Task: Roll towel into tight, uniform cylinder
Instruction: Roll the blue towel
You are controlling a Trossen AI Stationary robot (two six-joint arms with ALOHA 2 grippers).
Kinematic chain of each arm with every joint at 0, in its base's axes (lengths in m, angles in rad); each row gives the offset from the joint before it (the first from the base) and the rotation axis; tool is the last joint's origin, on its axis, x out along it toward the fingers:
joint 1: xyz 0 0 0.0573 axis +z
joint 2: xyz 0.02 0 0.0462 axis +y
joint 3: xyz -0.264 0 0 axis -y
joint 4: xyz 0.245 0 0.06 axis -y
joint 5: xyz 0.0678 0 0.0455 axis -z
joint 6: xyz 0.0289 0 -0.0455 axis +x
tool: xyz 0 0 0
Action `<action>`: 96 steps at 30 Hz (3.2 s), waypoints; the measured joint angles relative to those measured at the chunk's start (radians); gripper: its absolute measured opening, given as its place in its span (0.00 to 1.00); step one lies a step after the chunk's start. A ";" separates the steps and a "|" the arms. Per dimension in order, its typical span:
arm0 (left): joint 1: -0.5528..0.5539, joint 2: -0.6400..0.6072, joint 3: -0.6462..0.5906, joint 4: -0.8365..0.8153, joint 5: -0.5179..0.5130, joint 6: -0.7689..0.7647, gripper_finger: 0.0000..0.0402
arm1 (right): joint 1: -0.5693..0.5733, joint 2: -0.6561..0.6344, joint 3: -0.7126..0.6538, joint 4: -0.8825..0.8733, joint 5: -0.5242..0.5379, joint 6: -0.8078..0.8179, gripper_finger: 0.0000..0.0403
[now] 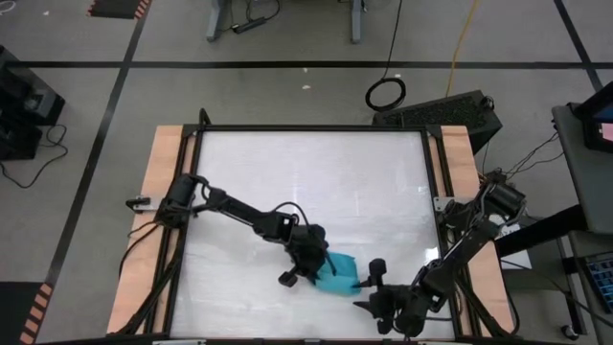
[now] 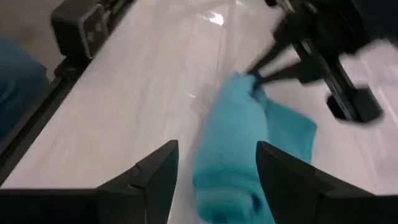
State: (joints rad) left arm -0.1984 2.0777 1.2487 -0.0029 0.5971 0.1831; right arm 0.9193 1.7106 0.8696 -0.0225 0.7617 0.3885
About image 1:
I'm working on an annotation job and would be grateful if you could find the black aluminium table frame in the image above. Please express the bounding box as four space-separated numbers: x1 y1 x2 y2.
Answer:
107 123 521 345

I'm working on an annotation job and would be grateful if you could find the teal terry towel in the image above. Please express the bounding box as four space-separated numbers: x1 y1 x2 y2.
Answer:
313 251 361 297

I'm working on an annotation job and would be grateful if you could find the cable junction box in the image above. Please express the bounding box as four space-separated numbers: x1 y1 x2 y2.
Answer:
484 168 509 186

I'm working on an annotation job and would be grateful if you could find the black orange hazard mat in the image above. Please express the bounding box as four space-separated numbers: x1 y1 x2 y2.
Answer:
85 0 153 21
0 281 55 345

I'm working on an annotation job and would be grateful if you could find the keyboard with blue keys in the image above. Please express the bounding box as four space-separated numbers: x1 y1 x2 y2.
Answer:
584 253 613 315

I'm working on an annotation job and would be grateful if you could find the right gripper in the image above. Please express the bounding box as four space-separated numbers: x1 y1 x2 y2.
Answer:
352 258 432 336

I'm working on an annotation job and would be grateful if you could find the black cart beam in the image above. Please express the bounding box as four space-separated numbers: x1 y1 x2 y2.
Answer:
494 204 589 259

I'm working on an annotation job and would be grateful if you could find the wooden table side board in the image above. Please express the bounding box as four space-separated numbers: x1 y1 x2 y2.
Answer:
105 125 197 335
428 125 516 336

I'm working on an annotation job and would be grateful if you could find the grey desk leg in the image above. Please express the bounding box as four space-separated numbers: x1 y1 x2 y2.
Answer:
351 0 369 45
206 0 231 43

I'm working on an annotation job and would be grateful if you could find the long yellow cable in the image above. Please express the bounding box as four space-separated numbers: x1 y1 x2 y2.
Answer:
444 0 481 99

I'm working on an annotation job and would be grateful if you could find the black equipment stack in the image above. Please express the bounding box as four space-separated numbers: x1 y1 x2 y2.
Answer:
0 45 67 162

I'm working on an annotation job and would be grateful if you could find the grey cart top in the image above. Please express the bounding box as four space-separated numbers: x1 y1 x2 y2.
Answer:
551 103 613 236

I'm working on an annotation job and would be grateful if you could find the white paper sheet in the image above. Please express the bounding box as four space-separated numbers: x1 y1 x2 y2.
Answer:
497 222 533 270

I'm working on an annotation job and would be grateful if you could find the black floor cable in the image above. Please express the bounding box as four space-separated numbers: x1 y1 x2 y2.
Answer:
0 123 70 190

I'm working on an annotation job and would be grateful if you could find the black monitor with lit screen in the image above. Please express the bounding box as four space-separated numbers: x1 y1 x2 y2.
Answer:
572 80 613 154

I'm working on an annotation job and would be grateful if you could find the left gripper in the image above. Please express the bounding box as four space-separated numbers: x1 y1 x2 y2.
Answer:
279 223 337 288

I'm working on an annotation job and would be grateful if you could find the black cable with coil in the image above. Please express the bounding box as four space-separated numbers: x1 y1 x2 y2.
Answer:
364 0 408 113

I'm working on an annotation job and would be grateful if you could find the black power strip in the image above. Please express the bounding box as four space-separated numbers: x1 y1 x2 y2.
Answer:
231 16 268 35

